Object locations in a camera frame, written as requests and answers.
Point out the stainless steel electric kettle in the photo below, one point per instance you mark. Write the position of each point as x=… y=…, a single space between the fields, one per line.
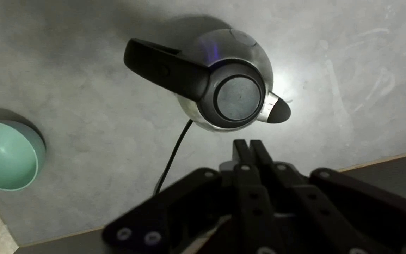
x=223 y=79

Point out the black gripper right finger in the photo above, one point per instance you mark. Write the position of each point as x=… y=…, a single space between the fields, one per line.
x=338 y=213

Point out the teal green bowl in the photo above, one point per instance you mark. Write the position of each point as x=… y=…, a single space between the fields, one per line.
x=21 y=156

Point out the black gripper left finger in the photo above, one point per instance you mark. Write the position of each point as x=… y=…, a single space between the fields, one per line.
x=231 y=206

